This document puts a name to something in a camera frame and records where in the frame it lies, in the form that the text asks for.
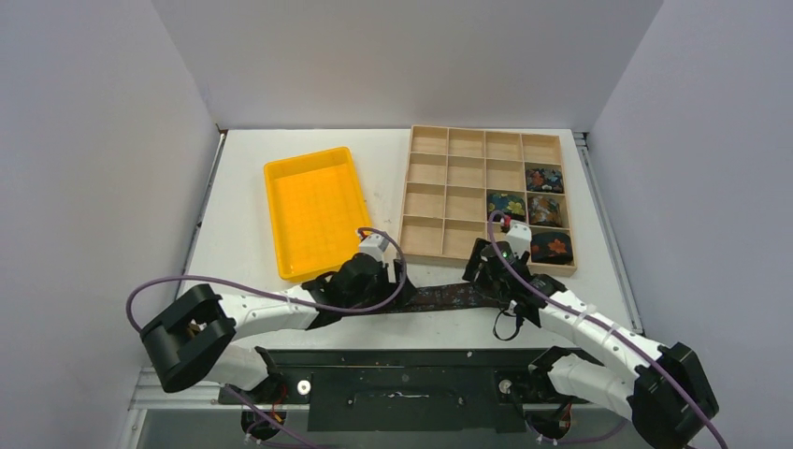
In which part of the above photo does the brown blue floral tie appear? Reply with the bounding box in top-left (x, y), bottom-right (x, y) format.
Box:
top-left (527, 196), bottom-right (563, 227)
top-left (365, 282), bottom-right (503, 314)

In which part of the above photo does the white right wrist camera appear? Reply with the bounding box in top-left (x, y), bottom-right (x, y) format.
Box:
top-left (505, 224), bottom-right (532, 258)

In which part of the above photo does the brown blue floral rolled tie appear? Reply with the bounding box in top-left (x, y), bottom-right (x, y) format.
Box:
top-left (527, 196), bottom-right (563, 227)

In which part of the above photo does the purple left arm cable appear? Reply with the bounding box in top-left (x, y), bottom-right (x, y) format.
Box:
top-left (125, 227), bottom-right (409, 449)

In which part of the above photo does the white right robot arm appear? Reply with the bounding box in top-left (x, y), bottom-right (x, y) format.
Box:
top-left (463, 238), bottom-right (725, 448)

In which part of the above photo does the yellow plastic tray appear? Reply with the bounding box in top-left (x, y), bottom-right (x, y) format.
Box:
top-left (263, 147), bottom-right (371, 283)

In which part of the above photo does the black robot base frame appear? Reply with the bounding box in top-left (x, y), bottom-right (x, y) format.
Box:
top-left (247, 349), bottom-right (590, 433)

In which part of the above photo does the blue yellow floral rolled tie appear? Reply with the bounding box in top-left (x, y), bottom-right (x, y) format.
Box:
top-left (486, 192), bottom-right (526, 222)

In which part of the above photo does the wooden compartment organizer box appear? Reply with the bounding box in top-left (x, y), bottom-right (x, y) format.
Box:
top-left (399, 125), bottom-right (577, 276)

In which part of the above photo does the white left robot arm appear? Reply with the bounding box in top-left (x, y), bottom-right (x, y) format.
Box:
top-left (138, 253), bottom-right (415, 403)

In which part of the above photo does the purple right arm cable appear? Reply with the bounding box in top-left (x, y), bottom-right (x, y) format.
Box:
top-left (486, 210), bottom-right (729, 449)

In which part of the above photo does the navy red floral rolled tie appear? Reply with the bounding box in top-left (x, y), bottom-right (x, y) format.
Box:
top-left (526, 167), bottom-right (564, 194)

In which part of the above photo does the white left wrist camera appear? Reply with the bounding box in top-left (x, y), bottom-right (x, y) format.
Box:
top-left (357, 231), bottom-right (390, 262)

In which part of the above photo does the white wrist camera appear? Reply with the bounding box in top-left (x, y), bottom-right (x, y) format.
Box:
top-left (357, 231), bottom-right (390, 262)
top-left (505, 224), bottom-right (532, 258)

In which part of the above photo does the black orange floral rolled tie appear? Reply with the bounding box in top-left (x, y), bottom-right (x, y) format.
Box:
top-left (530, 231), bottom-right (574, 265)

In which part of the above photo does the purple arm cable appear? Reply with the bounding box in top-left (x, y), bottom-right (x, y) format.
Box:
top-left (125, 227), bottom-right (409, 449)
top-left (486, 210), bottom-right (729, 449)

